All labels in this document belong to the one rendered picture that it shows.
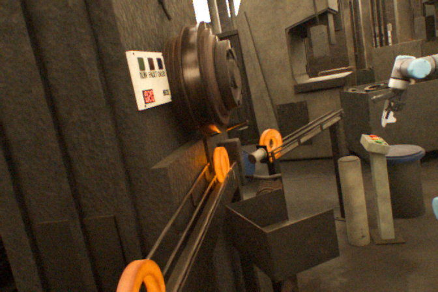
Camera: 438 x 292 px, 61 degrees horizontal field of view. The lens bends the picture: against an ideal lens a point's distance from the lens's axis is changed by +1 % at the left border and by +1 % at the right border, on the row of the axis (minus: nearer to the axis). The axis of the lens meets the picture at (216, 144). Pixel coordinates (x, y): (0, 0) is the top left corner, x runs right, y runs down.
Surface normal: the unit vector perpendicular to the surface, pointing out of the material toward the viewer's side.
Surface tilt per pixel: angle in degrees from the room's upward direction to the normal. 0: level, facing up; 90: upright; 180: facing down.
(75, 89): 90
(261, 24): 90
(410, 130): 90
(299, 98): 90
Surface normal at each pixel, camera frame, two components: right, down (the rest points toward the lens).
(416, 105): 0.04, 0.17
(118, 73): -0.22, 0.22
